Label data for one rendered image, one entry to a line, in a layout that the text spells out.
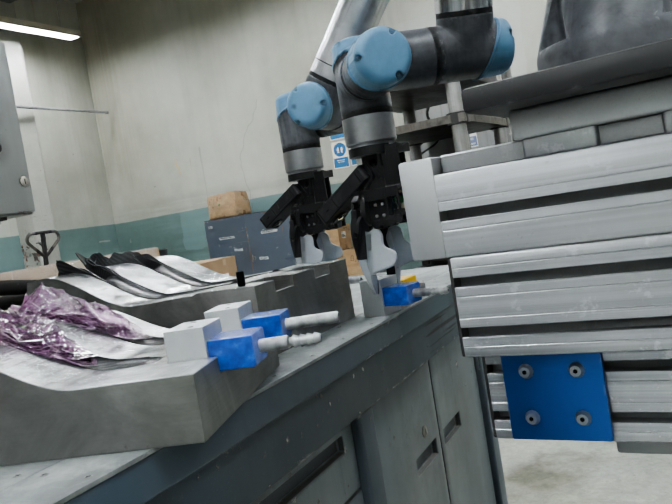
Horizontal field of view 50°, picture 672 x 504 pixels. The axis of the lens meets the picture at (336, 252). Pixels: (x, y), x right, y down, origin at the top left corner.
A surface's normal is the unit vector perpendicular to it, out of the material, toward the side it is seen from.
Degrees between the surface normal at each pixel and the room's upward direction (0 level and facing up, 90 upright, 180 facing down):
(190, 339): 90
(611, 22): 73
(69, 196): 90
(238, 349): 90
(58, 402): 90
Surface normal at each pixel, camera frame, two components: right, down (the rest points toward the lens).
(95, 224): 0.87, -0.11
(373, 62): 0.14, 0.03
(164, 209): -0.46, 0.12
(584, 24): -0.73, -0.15
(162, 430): -0.15, 0.07
